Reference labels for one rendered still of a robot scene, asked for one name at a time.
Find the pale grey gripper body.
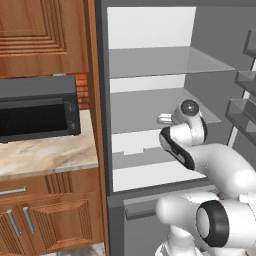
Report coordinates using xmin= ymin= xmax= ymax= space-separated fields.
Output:
xmin=156 ymin=112 xmax=174 ymax=126

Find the glass fridge shelf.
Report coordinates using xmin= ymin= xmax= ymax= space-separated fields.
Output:
xmin=110 ymin=87 xmax=222 ymax=135
xmin=108 ymin=46 xmax=236 ymax=80

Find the grey fridge floor shelf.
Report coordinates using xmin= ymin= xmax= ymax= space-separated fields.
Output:
xmin=112 ymin=146 xmax=188 ymax=171

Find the grey fridge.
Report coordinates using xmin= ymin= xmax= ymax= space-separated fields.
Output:
xmin=94 ymin=0 xmax=256 ymax=256

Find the clear fridge door bin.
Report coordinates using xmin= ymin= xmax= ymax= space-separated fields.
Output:
xmin=234 ymin=70 xmax=256 ymax=98
xmin=242 ymin=28 xmax=256 ymax=60
xmin=225 ymin=97 xmax=256 ymax=148

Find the grey fridge door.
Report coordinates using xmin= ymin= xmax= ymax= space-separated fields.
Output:
xmin=225 ymin=0 xmax=256 ymax=158

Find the tall wooden side panel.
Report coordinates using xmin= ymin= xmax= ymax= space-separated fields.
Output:
xmin=83 ymin=0 xmax=111 ymax=256

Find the grey freezer drawer front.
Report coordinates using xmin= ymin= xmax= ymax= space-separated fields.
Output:
xmin=122 ymin=187 xmax=221 ymax=256

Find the wooden drawer front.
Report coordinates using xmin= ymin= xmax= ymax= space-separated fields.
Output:
xmin=0 ymin=168 xmax=101 ymax=205

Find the black microwave oven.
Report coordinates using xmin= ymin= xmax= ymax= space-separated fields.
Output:
xmin=0 ymin=74 xmax=82 ymax=145

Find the wooden base cupboard door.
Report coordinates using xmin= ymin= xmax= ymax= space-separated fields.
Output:
xmin=19 ymin=192 xmax=105 ymax=255
xmin=0 ymin=203 xmax=22 ymax=256

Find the grey freezer drawer handle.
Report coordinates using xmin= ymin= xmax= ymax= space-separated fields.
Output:
xmin=124 ymin=199 xmax=162 ymax=221

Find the wooden wall cupboard door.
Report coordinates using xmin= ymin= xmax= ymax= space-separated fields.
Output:
xmin=0 ymin=0 xmax=90 ymax=80

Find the silver drawer handle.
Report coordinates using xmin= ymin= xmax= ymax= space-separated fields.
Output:
xmin=0 ymin=186 xmax=28 ymax=197

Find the silver cupboard handle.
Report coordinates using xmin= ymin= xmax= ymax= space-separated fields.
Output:
xmin=22 ymin=206 xmax=37 ymax=235
xmin=6 ymin=208 xmax=22 ymax=238

